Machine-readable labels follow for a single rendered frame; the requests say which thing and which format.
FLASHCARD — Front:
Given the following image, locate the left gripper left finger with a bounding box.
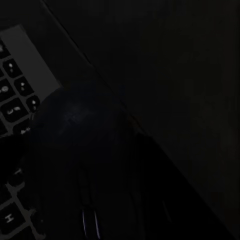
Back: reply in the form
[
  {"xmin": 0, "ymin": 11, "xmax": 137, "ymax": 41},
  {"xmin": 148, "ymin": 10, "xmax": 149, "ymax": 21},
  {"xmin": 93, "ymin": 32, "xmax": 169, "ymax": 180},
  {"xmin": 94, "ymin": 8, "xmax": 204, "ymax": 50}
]
[{"xmin": 0, "ymin": 133, "xmax": 26, "ymax": 193}]

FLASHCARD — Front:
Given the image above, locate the mouse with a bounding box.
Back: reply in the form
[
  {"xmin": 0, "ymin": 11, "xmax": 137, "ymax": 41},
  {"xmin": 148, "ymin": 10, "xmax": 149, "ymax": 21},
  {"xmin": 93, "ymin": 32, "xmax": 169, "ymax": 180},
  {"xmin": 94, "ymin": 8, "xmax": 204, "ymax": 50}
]
[{"xmin": 23, "ymin": 81, "xmax": 146, "ymax": 240}]

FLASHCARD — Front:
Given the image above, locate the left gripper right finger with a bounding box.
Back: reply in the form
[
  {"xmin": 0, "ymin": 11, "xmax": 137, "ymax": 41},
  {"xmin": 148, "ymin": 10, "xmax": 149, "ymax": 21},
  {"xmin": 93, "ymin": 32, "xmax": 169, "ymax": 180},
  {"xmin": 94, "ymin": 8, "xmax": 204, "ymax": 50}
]
[{"xmin": 135, "ymin": 133, "xmax": 236, "ymax": 240}]

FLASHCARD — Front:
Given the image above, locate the keyboard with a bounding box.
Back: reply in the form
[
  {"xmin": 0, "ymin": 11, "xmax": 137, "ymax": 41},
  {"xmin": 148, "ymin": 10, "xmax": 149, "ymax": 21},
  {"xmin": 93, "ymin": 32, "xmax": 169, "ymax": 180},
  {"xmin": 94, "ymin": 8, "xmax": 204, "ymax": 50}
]
[{"xmin": 0, "ymin": 25, "xmax": 62, "ymax": 240}]

